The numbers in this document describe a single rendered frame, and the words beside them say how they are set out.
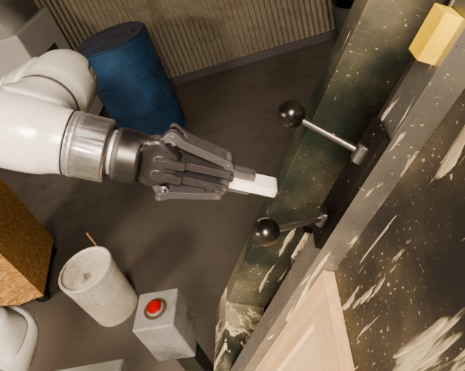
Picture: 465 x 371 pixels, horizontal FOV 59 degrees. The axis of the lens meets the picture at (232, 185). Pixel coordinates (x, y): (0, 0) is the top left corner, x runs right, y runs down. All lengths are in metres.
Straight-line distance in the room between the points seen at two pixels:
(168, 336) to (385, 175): 0.83
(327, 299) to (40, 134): 0.45
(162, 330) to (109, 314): 1.28
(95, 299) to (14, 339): 1.07
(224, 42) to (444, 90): 3.98
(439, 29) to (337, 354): 0.40
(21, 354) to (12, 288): 1.53
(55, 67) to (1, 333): 0.79
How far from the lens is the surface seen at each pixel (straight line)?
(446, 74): 0.49
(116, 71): 3.37
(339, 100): 0.75
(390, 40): 0.72
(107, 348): 2.48
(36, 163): 0.58
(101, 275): 2.25
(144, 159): 0.58
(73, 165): 0.57
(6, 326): 1.28
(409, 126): 0.51
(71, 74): 0.69
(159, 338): 1.22
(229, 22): 4.34
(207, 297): 2.36
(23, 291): 2.83
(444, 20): 0.47
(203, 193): 0.61
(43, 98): 0.60
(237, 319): 1.15
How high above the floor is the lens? 1.83
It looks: 39 degrees down
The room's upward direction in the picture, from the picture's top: 22 degrees counter-clockwise
